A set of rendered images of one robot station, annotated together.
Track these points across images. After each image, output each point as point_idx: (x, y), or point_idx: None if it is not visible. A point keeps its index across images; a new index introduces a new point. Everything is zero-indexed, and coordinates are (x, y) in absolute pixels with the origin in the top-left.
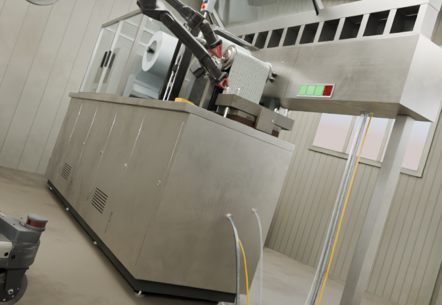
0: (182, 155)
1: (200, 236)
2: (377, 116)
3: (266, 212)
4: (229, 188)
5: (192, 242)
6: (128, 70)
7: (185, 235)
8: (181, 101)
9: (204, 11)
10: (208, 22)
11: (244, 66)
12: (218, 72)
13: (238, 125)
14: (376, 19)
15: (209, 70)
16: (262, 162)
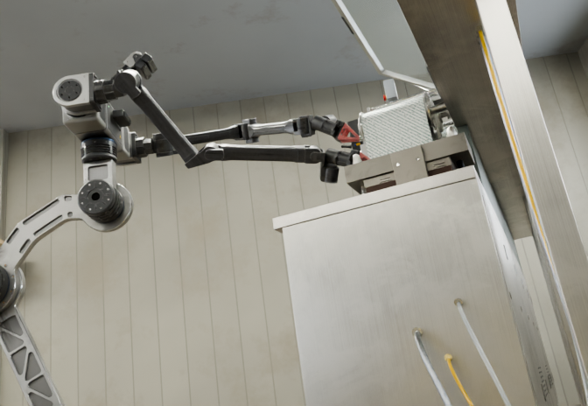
0: (298, 283)
1: (386, 382)
2: None
3: (486, 295)
4: (392, 290)
5: (376, 397)
6: None
7: (360, 391)
8: None
9: (390, 101)
10: (316, 115)
11: (382, 124)
12: (345, 157)
13: (355, 199)
14: None
15: (335, 163)
16: (427, 223)
